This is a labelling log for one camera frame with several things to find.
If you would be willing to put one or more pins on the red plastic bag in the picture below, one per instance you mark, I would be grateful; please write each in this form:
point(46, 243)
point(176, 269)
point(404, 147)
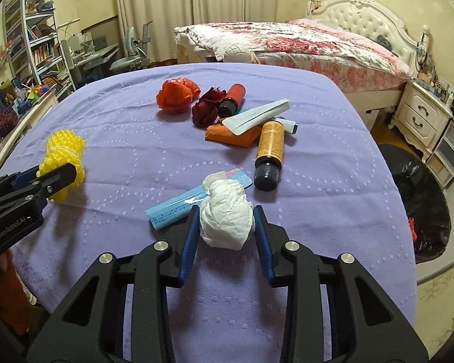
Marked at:
point(176, 95)

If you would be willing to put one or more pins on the white underbed box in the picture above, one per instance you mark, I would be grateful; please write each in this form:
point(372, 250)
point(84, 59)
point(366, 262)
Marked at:
point(369, 117)

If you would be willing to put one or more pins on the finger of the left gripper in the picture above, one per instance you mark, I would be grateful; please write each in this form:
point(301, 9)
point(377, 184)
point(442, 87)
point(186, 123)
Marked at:
point(49, 184)
point(25, 178)

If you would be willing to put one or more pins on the plastic drawer unit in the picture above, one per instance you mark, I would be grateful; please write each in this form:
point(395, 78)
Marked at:
point(441, 161)

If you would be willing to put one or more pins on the white bookshelf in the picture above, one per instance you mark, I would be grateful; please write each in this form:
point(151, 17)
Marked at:
point(34, 51)

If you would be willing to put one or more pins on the yellow foam fruit net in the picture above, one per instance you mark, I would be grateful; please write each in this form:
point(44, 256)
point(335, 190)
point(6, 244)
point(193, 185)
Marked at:
point(64, 146)

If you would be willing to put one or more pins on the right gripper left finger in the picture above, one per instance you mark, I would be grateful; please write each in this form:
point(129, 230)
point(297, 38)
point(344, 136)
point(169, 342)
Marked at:
point(87, 326)

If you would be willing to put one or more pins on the amber bottle black cap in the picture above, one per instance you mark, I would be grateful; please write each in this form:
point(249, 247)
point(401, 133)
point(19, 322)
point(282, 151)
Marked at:
point(270, 155)

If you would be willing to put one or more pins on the white nightstand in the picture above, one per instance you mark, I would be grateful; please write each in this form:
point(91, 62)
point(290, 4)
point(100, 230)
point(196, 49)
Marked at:
point(421, 118)

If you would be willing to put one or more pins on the black lined trash bin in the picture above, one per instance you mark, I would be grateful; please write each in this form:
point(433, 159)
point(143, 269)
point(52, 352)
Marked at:
point(423, 199)

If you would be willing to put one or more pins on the red bottle black cap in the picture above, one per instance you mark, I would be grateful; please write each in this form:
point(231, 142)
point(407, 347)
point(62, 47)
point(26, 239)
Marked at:
point(232, 101)

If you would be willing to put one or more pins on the light blue box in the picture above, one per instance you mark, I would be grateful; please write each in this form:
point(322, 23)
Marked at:
point(175, 209)

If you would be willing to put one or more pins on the red foam fruit net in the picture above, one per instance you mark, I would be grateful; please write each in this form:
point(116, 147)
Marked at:
point(411, 224)

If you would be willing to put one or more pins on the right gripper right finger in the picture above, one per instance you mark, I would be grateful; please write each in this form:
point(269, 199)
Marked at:
point(333, 299)

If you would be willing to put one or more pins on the white tissue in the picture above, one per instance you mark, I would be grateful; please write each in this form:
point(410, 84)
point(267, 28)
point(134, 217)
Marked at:
point(226, 216)

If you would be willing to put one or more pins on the dark red wrapper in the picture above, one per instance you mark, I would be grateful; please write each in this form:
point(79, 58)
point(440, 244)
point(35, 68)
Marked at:
point(205, 111)

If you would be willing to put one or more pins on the study desk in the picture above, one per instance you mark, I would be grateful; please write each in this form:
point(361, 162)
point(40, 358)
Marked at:
point(86, 61)

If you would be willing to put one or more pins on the purple tablecloth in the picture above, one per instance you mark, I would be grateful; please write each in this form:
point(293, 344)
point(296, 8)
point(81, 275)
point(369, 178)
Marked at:
point(335, 195)

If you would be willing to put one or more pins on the teal white small box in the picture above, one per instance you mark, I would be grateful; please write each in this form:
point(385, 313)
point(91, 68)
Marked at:
point(290, 126)

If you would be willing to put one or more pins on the beige curtains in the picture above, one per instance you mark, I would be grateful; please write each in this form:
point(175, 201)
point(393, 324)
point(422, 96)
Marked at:
point(196, 11)

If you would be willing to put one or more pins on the white toothpaste box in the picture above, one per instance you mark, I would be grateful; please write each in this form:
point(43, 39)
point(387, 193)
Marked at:
point(245, 121)

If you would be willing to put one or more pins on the white tufted headboard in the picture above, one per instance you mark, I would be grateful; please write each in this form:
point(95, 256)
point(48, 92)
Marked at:
point(373, 20)

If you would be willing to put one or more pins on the grey desk chair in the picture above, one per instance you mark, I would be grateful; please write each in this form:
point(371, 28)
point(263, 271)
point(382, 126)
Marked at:
point(136, 57)

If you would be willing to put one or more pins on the bed with floral bedding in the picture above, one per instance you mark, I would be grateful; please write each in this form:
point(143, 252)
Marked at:
point(353, 62)

